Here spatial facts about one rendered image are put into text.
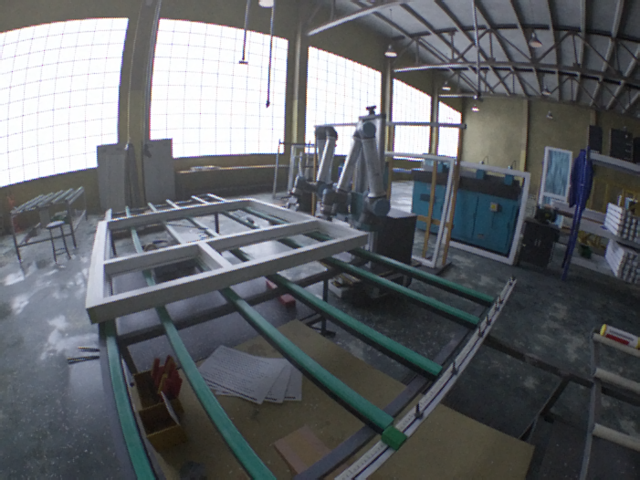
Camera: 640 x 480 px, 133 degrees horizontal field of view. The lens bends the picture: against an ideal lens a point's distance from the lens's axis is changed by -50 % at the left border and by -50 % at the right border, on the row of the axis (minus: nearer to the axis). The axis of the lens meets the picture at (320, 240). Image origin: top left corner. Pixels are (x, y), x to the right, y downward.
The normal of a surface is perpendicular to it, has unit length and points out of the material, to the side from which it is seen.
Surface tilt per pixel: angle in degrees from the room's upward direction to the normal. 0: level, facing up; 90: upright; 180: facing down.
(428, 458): 0
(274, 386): 0
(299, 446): 0
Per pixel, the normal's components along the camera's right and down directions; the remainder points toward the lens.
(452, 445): 0.04, -0.95
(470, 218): -0.75, 0.18
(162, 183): 0.66, 0.26
